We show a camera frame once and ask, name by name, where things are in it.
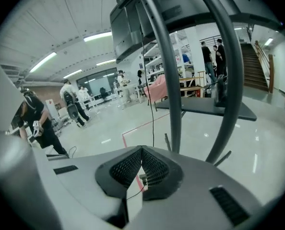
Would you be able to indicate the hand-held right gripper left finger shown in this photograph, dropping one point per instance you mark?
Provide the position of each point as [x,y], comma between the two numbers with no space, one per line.
[116,174]

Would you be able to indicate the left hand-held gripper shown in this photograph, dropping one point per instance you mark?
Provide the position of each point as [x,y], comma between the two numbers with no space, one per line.
[10,166]

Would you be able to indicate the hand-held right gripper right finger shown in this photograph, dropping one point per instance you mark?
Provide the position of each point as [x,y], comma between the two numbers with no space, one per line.
[164,176]

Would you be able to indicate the red and white board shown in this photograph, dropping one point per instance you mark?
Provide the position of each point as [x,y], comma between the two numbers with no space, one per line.
[49,104]

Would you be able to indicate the grey shell backpack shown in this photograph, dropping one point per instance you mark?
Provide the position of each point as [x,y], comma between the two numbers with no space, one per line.
[71,106]

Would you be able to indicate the black office chair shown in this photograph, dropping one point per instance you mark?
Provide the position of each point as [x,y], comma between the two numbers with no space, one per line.
[104,92]

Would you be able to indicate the white table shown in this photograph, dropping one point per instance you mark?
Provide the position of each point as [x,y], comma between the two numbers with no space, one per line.
[127,87]

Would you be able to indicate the black folding chair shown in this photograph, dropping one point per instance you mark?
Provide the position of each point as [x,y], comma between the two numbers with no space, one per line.
[142,90]

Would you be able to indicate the pink armchair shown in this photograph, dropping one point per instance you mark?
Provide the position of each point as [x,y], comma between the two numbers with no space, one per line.
[157,87]

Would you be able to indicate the wooden rack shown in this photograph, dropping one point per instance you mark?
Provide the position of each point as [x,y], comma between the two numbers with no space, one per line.
[190,85]

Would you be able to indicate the black coat stand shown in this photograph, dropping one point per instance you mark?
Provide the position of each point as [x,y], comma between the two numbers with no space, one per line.
[140,73]

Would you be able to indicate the ceiling light tube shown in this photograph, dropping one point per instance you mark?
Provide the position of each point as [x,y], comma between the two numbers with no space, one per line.
[97,36]
[268,41]
[72,73]
[43,62]
[106,62]

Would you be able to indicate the white storage shelving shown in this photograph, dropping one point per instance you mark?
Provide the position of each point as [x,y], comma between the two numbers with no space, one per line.
[157,61]

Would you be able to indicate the black TV floor stand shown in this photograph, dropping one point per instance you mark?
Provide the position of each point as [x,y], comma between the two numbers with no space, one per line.
[234,80]

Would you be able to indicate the staircase with wooden rail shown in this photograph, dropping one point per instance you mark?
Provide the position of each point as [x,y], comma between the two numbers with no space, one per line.
[252,66]

